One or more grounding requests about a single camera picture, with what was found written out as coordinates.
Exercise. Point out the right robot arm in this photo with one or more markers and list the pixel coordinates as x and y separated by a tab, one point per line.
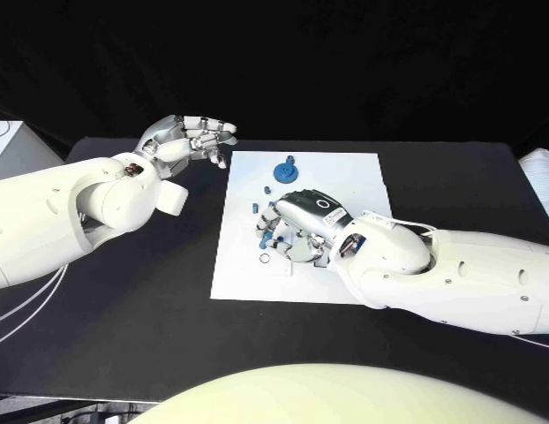
471	278

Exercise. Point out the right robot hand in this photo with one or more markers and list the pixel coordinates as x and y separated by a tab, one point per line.
311	215

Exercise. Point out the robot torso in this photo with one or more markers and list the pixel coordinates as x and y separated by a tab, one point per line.
341	395

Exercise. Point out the blue cylinder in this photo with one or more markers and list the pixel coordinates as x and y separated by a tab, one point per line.
265	240

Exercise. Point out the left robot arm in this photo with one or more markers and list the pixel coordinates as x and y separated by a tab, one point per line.
40	212

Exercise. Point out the white cabinet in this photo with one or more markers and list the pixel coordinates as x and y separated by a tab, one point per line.
4	149

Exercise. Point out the white task board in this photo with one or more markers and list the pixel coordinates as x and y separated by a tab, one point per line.
298	185

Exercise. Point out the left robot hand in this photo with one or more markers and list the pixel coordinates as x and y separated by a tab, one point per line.
171	139

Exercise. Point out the blue gear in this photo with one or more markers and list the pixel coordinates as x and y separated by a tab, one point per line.
285	173

